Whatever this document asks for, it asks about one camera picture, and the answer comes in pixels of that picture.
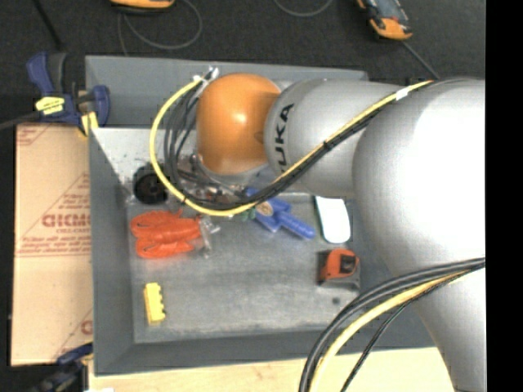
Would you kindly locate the white oval object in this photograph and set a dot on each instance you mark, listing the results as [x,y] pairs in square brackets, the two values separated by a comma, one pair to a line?
[334,221]

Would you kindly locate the brown cardboard board, red print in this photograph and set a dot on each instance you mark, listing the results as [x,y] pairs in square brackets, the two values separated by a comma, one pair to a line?
[49,239]

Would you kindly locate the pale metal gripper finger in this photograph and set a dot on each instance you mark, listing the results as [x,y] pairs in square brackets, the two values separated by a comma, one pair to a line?
[205,246]
[209,225]

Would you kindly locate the orange and grey tape measure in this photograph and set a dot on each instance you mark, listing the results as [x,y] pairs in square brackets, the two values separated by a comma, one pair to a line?
[337,265]

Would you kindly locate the grey metal bin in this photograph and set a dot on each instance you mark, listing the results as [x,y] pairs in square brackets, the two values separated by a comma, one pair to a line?
[245,292]

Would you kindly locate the yellow toy brick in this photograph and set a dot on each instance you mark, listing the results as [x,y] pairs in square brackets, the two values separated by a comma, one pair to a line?
[154,304]

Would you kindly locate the black round wheel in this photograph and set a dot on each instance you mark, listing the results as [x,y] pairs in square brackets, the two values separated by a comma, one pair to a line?
[148,185]

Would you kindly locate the blue plastic tool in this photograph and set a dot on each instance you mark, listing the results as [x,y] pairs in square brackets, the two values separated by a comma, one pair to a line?
[286,219]

